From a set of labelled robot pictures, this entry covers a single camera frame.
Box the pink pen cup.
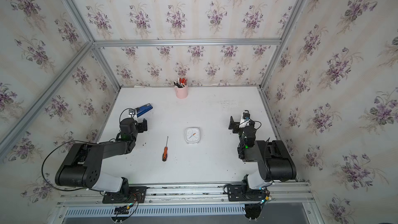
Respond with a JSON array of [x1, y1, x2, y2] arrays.
[[174, 86, 188, 99]]

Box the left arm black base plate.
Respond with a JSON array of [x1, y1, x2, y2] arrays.
[[102, 186, 148, 204]]

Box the blue black stapler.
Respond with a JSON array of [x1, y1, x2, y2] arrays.
[[135, 103, 153, 117]]

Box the red and black pens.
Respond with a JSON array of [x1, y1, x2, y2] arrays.
[[174, 78, 188, 88]]

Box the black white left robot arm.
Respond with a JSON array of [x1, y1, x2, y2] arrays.
[[55, 118, 148, 196]]

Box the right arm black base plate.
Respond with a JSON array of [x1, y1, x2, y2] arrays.
[[223, 184, 271, 203]]

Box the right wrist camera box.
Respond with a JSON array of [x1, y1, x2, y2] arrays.
[[239, 110, 250, 128]]

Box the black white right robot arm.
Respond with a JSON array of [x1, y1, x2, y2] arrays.
[[228, 117, 297, 190]]

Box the white square alarm clock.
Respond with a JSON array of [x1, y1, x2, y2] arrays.
[[184, 127, 201, 144]]

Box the orange handled screwdriver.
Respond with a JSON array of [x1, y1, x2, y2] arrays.
[[162, 137, 169, 162]]

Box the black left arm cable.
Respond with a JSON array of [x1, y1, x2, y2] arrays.
[[41, 139, 103, 192]]

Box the white ventilation grille strip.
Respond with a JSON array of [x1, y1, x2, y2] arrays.
[[65, 204, 246, 218]]

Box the aluminium front rail frame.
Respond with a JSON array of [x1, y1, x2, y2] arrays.
[[56, 180, 315, 207]]

